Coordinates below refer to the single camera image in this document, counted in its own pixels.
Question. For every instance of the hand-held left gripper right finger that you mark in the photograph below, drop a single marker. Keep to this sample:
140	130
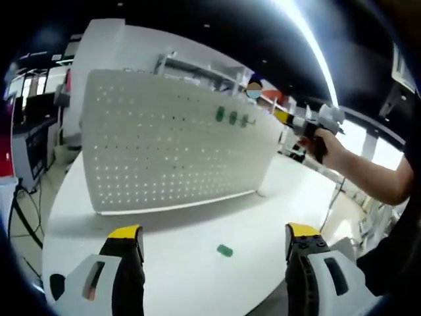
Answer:
325	283

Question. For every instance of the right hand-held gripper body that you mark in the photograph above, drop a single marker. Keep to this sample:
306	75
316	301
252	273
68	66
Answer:
330	116

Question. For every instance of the white perforated mounting plate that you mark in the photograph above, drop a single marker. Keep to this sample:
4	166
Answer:
164	158

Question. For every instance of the person's black clothing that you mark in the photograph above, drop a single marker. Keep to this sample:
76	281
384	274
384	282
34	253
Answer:
385	266

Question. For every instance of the white laptop with red screen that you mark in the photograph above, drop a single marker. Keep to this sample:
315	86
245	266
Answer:
6	154

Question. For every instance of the dark equipment cabinet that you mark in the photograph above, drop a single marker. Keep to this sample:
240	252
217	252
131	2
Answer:
36	148

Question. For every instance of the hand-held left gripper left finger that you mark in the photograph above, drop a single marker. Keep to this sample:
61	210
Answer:
105	283

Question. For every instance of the person's right hand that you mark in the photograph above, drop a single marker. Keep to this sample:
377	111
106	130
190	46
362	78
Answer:
329	141

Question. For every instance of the ceiling light strip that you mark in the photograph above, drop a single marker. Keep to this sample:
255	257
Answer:
324	66

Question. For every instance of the black computer mouse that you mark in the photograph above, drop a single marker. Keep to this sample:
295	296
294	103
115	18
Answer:
56	286

